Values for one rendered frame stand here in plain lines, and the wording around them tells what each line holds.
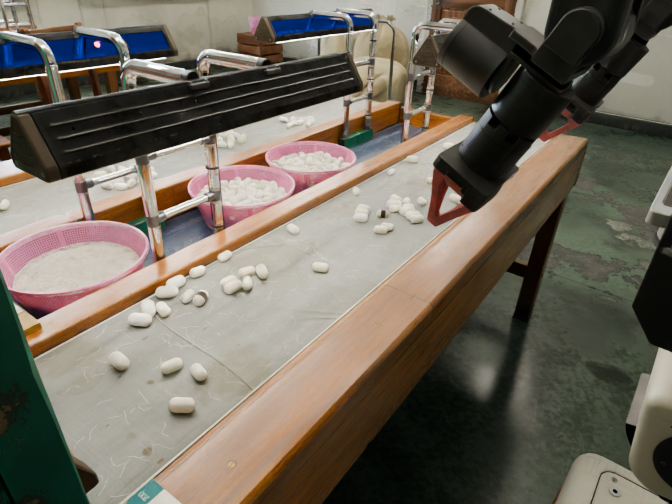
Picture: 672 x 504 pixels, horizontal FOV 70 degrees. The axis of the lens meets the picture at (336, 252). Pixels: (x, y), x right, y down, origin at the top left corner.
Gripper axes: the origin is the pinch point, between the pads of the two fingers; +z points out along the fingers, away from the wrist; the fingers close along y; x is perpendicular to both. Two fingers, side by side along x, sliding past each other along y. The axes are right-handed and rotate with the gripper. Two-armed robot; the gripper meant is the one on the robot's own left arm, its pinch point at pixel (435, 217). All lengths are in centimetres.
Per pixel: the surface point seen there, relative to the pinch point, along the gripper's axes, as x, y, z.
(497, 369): 40, -93, 92
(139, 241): -44, 3, 51
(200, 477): 2.4, 30.8, 25.1
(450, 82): -149, -479, 172
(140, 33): -86, -24, 34
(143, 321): -23.1, 18.2, 39.4
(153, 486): -0.1, 35.2, 24.1
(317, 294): -8.7, -6.9, 33.7
